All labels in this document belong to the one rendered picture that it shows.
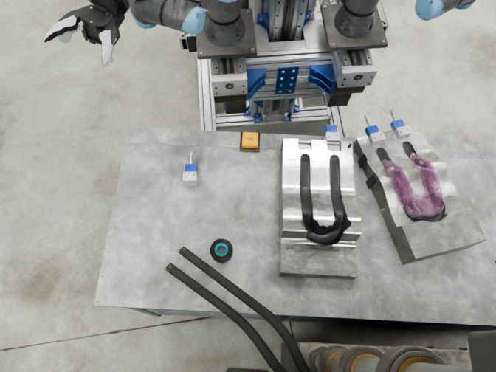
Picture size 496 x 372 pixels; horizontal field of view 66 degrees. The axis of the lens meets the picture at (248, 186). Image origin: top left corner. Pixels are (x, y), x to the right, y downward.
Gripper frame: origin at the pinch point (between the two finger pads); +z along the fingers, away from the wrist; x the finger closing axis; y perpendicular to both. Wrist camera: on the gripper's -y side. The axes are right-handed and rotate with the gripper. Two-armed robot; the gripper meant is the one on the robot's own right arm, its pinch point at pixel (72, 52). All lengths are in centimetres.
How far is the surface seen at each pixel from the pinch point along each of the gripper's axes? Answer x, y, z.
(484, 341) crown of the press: -70, -48, 37
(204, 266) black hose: -45, 54, 26
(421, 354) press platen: -82, -20, 36
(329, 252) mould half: -83, 49, 6
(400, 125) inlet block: -95, 46, -51
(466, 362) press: -136, 49, 24
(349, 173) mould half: -81, 47, -23
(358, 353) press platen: -83, 5, 37
